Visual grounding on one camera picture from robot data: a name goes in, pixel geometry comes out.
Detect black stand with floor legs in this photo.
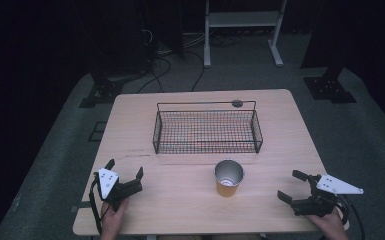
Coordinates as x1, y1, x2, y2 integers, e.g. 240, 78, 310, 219
78, 49, 148, 109

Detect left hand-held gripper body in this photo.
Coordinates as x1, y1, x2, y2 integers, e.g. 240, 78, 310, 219
92, 167, 144, 212

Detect black stand with base plate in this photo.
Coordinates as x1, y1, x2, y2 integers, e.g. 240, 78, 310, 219
300, 33, 358, 105

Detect white floor cables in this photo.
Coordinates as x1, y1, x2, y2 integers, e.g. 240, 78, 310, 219
156, 31, 208, 56

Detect person's right hand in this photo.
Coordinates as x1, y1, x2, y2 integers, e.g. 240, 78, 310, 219
305, 208, 350, 240

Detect black wire basket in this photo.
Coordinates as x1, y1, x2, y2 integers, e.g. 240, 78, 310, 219
152, 100, 264, 155

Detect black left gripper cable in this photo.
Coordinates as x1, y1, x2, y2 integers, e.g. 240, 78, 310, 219
88, 171, 104, 234

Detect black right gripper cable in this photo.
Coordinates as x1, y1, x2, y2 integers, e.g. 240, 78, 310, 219
334, 194, 366, 240

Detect person's left hand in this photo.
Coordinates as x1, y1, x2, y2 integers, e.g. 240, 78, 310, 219
100, 198, 130, 235

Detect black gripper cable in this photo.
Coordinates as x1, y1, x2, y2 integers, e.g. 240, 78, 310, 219
88, 171, 104, 234
334, 194, 366, 240

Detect black floor cable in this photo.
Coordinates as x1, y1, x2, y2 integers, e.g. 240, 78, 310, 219
136, 55, 173, 95
183, 49, 206, 93

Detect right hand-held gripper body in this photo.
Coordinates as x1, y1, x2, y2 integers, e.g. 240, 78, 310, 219
291, 173, 365, 217

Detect orange cup with silver inside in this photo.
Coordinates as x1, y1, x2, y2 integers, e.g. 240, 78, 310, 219
213, 159, 245, 198

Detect black rectangular floor frame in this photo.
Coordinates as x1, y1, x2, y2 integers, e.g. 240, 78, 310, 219
87, 121, 108, 143

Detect white metal stand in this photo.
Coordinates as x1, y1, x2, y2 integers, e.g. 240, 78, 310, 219
203, 0, 288, 69

